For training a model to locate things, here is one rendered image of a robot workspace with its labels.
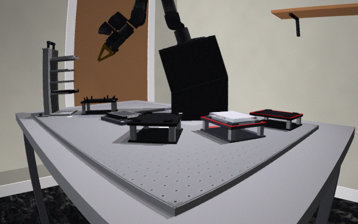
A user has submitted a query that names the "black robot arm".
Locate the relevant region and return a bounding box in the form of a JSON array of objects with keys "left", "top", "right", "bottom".
[{"left": 98, "top": 0, "right": 204, "bottom": 45}]

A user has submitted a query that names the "dark grey shelf rack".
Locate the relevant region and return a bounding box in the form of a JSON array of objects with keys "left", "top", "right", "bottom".
[{"left": 43, "top": 49, "right": 77, "bottom": 116}]

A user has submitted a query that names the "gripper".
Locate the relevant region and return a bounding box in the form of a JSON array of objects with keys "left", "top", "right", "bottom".
[{"left": 97, "top": 35, "right": 126, "bottom": 62}]

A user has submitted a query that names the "white microplate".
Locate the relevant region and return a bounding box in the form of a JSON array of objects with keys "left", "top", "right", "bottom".
[{"left": 209, "top": 111, "right": 258, "bottom": 124}]

